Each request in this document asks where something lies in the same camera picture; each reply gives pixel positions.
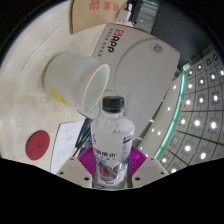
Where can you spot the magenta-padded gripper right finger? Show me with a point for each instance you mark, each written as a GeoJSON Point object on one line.
{"type": "Point", "coordinates": [137, 159]}

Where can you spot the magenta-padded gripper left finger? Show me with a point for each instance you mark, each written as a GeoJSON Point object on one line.
{"type": "Point", "coordinates": [85, 159]}

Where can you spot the clear plastic water bottle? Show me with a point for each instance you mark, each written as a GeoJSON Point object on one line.
{"type": "Point", "coordinates": [112, 140]}

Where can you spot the black desk phone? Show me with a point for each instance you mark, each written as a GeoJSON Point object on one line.
{"type": "Point", "coordinates": [83, 136]}

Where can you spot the white printed paper sheet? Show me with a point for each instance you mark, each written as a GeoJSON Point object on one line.
{"type": "Point", "coordinates": [66, 143]}

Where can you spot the flat round red coaster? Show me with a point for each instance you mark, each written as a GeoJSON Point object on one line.
{"type": "Point", "coordinates": [37, 145]}

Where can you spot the round ceiling lights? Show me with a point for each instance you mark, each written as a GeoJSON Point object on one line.
{"type": "Point", "coordinates": [197, 122]}

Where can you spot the white copy paper carton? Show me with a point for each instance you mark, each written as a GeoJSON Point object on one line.
{"type": "Point", "coordinates": [140, 80]}

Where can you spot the white mug with yellow print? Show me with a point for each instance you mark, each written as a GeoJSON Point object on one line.
{"type": "Point", "coordinates": [66, 80]}

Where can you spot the black power adapter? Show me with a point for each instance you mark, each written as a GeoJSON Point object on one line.
{"type": "Point", "coordinates": [143, 11]}

